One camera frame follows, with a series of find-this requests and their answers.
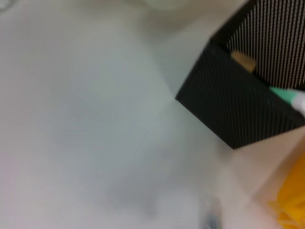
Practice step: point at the green utility knife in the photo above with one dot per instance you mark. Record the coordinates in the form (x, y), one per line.
(289, 97)

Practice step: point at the beige eraser with barcode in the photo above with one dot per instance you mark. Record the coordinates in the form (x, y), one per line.
(244, 61)

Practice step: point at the yellow plastic bin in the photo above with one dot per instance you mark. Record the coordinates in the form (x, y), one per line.
(289, 202)

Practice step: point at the green glass fruit plate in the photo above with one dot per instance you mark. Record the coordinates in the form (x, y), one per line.
(162, 3)

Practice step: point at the black mesh pen holder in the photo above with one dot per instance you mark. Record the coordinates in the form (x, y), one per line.
(238, 95)

